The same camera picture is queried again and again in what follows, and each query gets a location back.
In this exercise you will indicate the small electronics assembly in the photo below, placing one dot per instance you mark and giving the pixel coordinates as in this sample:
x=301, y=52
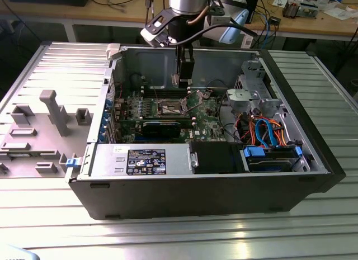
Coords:
x=291, y=9

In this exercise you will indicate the silver square CPU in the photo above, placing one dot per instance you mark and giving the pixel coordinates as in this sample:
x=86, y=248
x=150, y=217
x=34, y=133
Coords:
x=175, y=79

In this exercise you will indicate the white papers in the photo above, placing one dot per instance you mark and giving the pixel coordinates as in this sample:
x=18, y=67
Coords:
x=338, y=14

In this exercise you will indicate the silver power supply unit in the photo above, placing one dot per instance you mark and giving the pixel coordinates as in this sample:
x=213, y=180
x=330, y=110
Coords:
x=106, y=159

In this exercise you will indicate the metal locking lever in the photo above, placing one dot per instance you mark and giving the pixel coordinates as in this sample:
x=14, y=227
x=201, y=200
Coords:
x=156, y=95
x=194, y=109

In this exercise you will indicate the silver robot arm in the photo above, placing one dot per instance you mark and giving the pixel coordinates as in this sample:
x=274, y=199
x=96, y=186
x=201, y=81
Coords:
x=188, y=2

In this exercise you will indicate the hard disk in blue carrier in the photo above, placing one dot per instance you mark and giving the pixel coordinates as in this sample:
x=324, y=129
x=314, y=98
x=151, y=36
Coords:
x=268, y=163

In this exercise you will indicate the wooden desk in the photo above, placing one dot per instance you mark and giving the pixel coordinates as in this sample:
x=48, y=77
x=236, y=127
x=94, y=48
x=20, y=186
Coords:
x=126, y=14

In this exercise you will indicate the metal drive cage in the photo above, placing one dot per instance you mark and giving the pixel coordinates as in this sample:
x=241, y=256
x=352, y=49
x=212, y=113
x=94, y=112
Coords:
x=251, y=75

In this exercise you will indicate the black plastic shroud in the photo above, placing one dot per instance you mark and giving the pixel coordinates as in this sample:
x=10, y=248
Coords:
x=215, y=158

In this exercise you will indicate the grey parts rack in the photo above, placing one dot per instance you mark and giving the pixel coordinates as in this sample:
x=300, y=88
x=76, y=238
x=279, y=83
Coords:
x=42, y=159

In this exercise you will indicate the CPU socket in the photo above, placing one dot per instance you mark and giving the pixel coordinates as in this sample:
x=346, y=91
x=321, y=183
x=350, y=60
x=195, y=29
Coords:
x=170, y=110

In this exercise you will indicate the black PC case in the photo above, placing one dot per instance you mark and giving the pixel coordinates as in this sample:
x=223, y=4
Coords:
x=181, y=198

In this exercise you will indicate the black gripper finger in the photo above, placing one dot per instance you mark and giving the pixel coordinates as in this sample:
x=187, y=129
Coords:
x=178, y=58
x=186, y=72

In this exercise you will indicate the blue case latch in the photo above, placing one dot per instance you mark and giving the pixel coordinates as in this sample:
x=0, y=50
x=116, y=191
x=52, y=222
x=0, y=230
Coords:
x=72, y=163

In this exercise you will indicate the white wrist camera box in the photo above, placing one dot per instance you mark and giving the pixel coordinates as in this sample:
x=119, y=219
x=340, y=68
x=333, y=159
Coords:
x=151, y=36

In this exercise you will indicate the small black adapter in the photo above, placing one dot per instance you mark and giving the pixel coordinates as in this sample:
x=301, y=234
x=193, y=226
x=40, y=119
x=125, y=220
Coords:
x=275, y=21

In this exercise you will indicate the white rounded device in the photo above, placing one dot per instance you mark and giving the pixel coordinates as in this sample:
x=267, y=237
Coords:
x=14, y=254

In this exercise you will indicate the green motherboard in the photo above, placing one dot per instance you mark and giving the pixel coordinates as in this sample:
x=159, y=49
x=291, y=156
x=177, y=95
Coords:
x=208, y=121

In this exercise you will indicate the black upright device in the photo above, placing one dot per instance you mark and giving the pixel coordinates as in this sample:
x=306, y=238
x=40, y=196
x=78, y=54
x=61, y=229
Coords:
x=253, y=2

